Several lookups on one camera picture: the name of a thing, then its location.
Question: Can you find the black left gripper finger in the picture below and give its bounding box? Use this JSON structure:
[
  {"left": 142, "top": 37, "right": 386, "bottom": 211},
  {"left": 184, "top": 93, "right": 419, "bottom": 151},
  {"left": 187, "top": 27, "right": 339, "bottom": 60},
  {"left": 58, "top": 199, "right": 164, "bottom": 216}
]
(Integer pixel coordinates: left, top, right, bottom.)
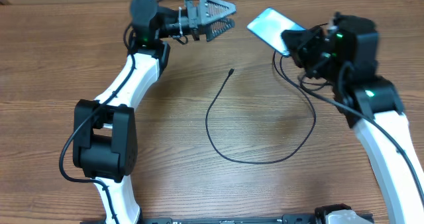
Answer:
[
  {"left": 205, "top": 18, "right": 235, "bottom": 42},
  {"left": 198, "top": 0, "right": 237, "bottom": 23}
]

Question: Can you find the blue Galaxy smartphone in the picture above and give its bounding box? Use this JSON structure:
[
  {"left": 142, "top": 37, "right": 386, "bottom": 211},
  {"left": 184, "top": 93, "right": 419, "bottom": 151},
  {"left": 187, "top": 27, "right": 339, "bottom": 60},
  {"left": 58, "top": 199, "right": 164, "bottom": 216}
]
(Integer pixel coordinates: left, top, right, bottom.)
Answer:
[{"left": 247, "top": 7, "right": 305, "bottom": 57}]

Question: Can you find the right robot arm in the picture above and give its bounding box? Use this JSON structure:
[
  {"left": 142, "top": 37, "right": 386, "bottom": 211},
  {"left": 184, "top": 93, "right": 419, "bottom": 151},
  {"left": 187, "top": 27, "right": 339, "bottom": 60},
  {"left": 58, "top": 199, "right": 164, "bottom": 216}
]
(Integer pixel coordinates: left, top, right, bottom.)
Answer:
[{"left": 280, "top": 13, "right": 423, "bottom": 223}]

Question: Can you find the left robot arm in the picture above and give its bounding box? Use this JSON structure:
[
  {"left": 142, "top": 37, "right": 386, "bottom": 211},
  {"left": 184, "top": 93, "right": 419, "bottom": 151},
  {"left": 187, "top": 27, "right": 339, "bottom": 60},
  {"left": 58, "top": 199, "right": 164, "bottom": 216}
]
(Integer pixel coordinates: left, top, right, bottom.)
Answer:
[{"left": 66, "top": 0, "right": 237, "bottom": 223}]

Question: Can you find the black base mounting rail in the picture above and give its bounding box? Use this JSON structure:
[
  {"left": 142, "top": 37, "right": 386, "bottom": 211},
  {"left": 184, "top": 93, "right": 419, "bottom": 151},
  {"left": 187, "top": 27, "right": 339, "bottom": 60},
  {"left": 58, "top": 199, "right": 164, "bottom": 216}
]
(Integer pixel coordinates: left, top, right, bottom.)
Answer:
[{"left": 79, "top": 203, "right": 375, "bottom": 224}]

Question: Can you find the black USB charging cable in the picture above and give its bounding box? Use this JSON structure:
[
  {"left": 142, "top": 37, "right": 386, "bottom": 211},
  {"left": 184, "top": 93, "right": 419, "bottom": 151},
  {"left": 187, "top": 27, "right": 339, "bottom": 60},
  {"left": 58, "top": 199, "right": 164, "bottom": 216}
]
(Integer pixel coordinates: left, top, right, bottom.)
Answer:
[{"left": 205, "top": 50, "right": 332, "bottom": 166}]

